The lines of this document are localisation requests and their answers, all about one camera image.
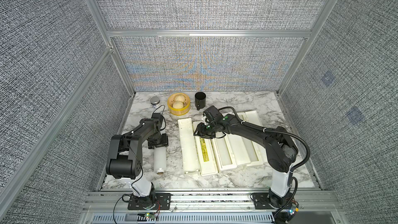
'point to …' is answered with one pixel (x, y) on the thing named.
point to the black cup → (200, 100)
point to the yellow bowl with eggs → (179, 103)
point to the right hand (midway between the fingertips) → (195, 131)
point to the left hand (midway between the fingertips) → (163, 144)
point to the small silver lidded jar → (154, 100)
